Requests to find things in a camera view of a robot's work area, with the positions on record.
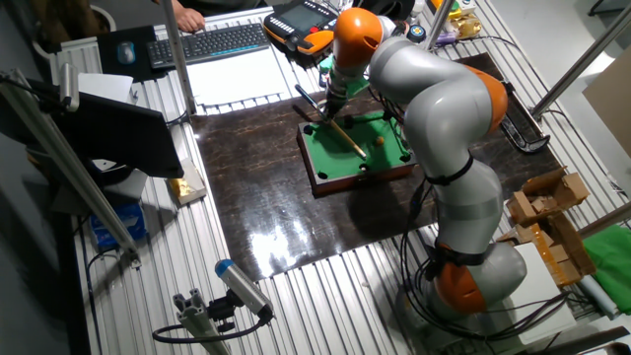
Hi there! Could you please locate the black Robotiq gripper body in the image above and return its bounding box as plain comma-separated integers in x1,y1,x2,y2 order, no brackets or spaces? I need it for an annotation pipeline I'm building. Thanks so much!
322,88,348,117

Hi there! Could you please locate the wooden pool cue black handle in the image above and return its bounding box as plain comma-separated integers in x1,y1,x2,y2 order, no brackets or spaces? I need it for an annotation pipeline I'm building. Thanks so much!
294,83,369,160

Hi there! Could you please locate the mini green pool table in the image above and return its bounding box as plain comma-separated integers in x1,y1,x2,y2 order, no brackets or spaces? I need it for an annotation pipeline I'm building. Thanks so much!
295,110,419,198

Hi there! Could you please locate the person's hand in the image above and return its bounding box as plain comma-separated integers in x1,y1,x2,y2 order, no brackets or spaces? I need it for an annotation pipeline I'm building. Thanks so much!
175,5,206,34

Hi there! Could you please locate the grey orange teach pendant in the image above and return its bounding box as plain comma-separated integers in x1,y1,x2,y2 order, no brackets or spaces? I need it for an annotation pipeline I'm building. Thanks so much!
263,0,341,55

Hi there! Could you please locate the white paper sheet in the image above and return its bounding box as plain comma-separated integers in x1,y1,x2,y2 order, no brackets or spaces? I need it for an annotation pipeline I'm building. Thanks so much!
186,46,292,107
77,72,134,105

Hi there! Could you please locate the dark marble pattern mat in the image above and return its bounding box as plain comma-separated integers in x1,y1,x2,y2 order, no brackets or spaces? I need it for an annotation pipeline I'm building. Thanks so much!
190,51,563,282

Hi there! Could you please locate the large black spool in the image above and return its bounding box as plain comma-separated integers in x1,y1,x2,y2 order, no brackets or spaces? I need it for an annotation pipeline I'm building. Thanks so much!
362,0,417,21

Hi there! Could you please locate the black computer keyboard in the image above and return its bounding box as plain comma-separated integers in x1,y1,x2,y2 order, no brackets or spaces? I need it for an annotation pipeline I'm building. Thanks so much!
146,23,271,69

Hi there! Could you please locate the gold shiny object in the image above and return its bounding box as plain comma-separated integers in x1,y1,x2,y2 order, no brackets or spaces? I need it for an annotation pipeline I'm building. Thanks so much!
446,12,484,40

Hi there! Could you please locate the gold foil box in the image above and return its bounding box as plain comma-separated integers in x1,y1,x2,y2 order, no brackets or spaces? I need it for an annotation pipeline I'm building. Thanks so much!
167,157,208,206

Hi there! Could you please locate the black flat monitor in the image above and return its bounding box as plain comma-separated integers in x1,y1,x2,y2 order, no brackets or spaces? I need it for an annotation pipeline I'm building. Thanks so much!
0,78,184,179

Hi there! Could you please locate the dark computer mouse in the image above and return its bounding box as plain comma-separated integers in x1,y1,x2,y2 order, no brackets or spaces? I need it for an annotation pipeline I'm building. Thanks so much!
116,40,137,65

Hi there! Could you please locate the black mouse pad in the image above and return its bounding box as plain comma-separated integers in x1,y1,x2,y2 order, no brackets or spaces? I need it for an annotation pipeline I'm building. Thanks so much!
97,25,167,84

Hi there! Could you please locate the brown cardboard box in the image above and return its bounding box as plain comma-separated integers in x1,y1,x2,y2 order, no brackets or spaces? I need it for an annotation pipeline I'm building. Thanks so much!
507,167,591,228
497,211,597,290

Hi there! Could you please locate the blue plastic packet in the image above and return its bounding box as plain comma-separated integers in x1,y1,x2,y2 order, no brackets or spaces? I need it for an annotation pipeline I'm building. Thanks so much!
90,202,148,250

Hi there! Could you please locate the short aluminium profile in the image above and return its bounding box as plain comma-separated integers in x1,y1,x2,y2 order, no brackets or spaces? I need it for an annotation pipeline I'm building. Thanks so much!
172,288,233,355

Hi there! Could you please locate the long aluminium boom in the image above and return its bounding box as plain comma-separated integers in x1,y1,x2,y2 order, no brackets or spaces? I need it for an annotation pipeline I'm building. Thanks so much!
0,68,143,268

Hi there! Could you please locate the beige board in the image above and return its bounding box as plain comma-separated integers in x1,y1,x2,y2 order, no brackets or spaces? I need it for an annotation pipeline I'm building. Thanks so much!
583,56,631,159

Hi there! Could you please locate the green cloth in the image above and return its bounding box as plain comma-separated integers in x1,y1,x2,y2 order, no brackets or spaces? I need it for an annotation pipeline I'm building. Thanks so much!
583,224,631,315

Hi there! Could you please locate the pale blue rolled tube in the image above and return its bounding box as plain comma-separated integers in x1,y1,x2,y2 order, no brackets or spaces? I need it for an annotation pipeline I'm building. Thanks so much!
579,274,620,320

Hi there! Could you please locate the aluminium frame post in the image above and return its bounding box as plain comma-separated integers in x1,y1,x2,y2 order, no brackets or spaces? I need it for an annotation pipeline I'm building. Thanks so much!
421,0,457,53
529,4,631,119
576,201,631,239
160,0,198,117

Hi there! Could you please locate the grey camera blue cap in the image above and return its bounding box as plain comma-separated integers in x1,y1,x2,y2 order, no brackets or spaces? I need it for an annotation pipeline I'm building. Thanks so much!
214,258,275,321

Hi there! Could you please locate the black rectangular frame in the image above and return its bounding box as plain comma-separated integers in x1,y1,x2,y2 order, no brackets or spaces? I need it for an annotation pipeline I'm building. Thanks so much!
500,112,552,154

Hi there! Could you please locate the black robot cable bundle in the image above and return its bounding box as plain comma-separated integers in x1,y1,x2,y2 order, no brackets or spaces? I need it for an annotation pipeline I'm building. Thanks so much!
398,181,573,341

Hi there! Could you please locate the black camera cable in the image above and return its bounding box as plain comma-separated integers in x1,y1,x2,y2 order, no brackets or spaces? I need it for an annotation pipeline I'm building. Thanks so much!
151,315,271,345

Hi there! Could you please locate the silver cylindrical camera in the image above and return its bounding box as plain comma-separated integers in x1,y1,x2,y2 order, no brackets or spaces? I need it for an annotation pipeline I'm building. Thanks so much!
58,62,81,112

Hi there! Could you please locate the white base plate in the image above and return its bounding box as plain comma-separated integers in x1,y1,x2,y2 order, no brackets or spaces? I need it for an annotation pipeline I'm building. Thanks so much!
507,241,578,344

